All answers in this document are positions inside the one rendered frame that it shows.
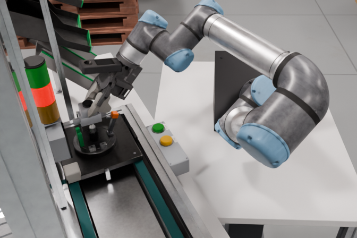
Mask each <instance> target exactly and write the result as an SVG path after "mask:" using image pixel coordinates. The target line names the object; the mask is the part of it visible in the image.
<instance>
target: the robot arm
mask: <svg viewBox="0 0 357 238"><path fill-rule="evenodd" d="M223 15H224V11H223V9H222V8H221V6H220V5H219V4H218V3H217V2H215V1H214V0H202V1H201V2H200V3H199V4H197V5H196V6H195V7H194V9H193V10H192V11H191V12H190V13H189V14H188V15H187V16H186V18H185V19H184V20H183V21H182V22H181V23H180V24H179V25H178V26H177V27H176V28H175V29H174V31H173V32H172V33H169V32H168V31H167V30H166V27H167V26H168V22H167V21H166V20H165V19H164V18H162V17H161V16H160V15H159V14H157V13H156V12H154V11H152V10H147V11H145V13H144V14H143V16H142V17H141V18H140V20H138V23H137V24H136V25H135V27H134V28H133V30H132V31H131V33H130V34H129V36H128V37H127V39H126V40H125V42H124V43H123V45H122V46H121V47H120V49H119V51H118V53H117V54H116V57H115V58H101V59H88V60H80V61H79V68H80V70H81V72H82V74H84V75H85V74H96V73H99V74H98V75H97V76H96V77H95V79H94V80H93V82H92V84H91V86H90V88H89V90H88V92H87V94H86V97H85V99H84V100H95V101H94V102H93V103H92V104H91V107H90V108H89V109H88V118H90V117H92V116H93V115H94V114H95V113H96V112H102V113H109V112H110V111H111V109H112V108H111V106H110V105H109V103H108V102H109V100H110V98H111V97H110V94H112V95H113V96H115V97H118V98H120V99H123V100H125V98H126V97H127V96H128V94H129V93H130V91H131V90H132V89H133V85H132V83H133V82H134V80H135V79H136V78H137V76H138V75H139V73H140V72H141V71H142V69H143V68H142V67H140V64H141V62H142V61H143V60H144V58H145V57H146V56H147V54H148V53H149V51H151V52H152V53H153V54H154V55H155V56H157V57H158V58H159V59H160V60H161V61H162V62H163V63H164V64H165V65H166V66H168V67H169V68H171V69H172V70H173V71H174V72H177V73H180V72H183V71H184V70H186V69H187V68H188V67H189V66H190V64H191V62H192V61H193V59H194V53H193V52H192V50H193V48H194V47H195V46H196V45H197V44H198V43H199V41H200V40H201V39H202V38H203V37H205V38H207V39H208V40H210V41H212V42H213V43H214V44H216V45H218V46H219V47H221V48H222V49H224V50H226V51H227V52H229V53H230V54H232V55H233V56H235V57H236V58H238V59H239V60H241V61H243V62H244V63H245V64H247V65H249V66H250V67H252V68H253V69H255V70H257V71H258V72H260V73H261V74H263V75H261V76H259V77H257V78H254V79H251V80H249V81H248V82H247V83H246V84H245V85H244V86H243V87H242V89H241V91H240V95H239V99H238V100H237V101H236V102H235V103H234V104H233V105H232V106H231V108H230V109H229V110H228V111H227V112H226V113H225V114H224V115H223V116H222V117H221V118H220V119H219V120H218V122H217V123H216V124H215V130H216V131H217V132H218V133H219V135H220V136H221V137H222V138H223V139H224V140H226V141H227V142H228V143H229V144H230V145H231V146H232V147H234V148H235V149H237V150H240V149H241V148H243V149H244V150H245V151H246V152H247V153H248V154H249V155H250V156H252V157H253V158H254V159H255V160H257V161H258V162H260V163H262V164H263V165H265V166H267V167H269V168H278V167H280V165H281V164H282V163H284V162H285V161H287V160H288V158H289V156H290V155H291V153H292V152H293V151H294V150H295V149H296V148H297V147H298V146H299V145H300V143H301V142H302V141H303V140H304V139H305V138H306V137H307V136H308V134H309V133H310V132H311V131H312V130H313V129H314V128H315V127H316V125H317V124H318V123H319V122H320V121H321V120H322V119H323V118H324V117H325V115H326V113H327V111H328V107H329V100H330V97H329V89H328V85H327V82H326V79H325V77H324V76H323V74H322V72H321V71H320V70H319V68H318V67H317V66H316V65H315V63H314V62H313V61H312V60H310V59H309V58H307V57H306V56H304V55H302V54H300V53H298V52H291V53H289V52H287V51H285V50H283V49H282V48H280V47H278V46H276V45H275V44H273V43H271V42H269V41H267V40H266V39H264V38H262V37H261V36H259V35H257V34H255V33H253V32H252V31H250V30H248V29H246V28H244V27H243V26H241V25H239V24H237V23H235V22H234V21H232V20H230V19H228V18H226V17H225V16H223ZM128 90H129V92H128V93H127V91H128ZM126 93H127V94H126ZM125 94H126V96H124V95H125Z"/></svg>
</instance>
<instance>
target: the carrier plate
mask: <svg viewBox="0 0 357 238"><path fill-rule="evenodd" d="M101 119H102V121H101V122H98V123H94V125H104V126H108V127H109V124H110V121H111V119H110V118H106V117H103V118H101ZM77 127H79V125H75V126H72V127H68V128H65V132H66V135H67V138H68V141H69V145H70V149H71V153H72V157H73V158H69V159H66V160H63V161H61V164H62V167H63V166H65V165H68V164H71V163H75V162H77V163H78V165H79V168H80V171H81V180H84V179H87V178H90V177H92V176H95V175H98V174H101V173H104V172H105V171H104V169H106V168H109V170H110V171H111V170H113V169H116V168H119V167H122V166H125V165H128V164H131V163H135V162H138V161H140V160H143V155H142V153H141V151H140V149H139V147H138V146H137V144H136V142H135V140H134V138H133V136H132V135H131V133H130V131H129V129H128V127H127V126H126V124H125V122H124V120H123V118H122V117H121V115H120V113H119V114H118V118H116V122H115V124H114V128H113V130H114V131H115V133H116V136H117V145H116V147H115V148H114V150H113V151H111V152H110V153H109V154H107V155H105V156H103V157H99V158H84V157H81V156H79V155H78V154H77V153H76V152H75V150H74V146H73V139H74V137H75V135H76V134H77V132H76V129H75V128H77ZM81 180H79V181H81ZM66 181H67V184H69V183H68V180H66ZM76 182H78V181H76ZM73 183H75V182H73ZM70 184H72V183H70Z"/></svg>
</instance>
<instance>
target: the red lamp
mask: <svg viewBox="0 0 357 238"><path fill-rule="evenodd" d="M31 91H32V95H33V98H34V101H35V104H36V106H37V107H46V106H49V105H51V104H52V103H53V102H54V101H55V95H54V91H53V87H52V83H51V81H50V83H49V84H48V85H47V86H45V87H43V88H39V89H31Z"/></svg>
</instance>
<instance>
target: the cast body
mask: <svg viewBox="0 0 357 238"><path fill-rule="evenodd" d="M92 103H93V101H92V100H84V101H83V102H82V103H78V108H79V111H78V117H77V118H74V119H72V120H73V124H74V125H78V124H81V126H87V125H90V124H94V123H98V122H101V121H102V119H101V113H100V112H96V113H95V114H94V115H93V116H92V117H90V118H88V109H89V108H90V107H91V104H92Z"/></svg>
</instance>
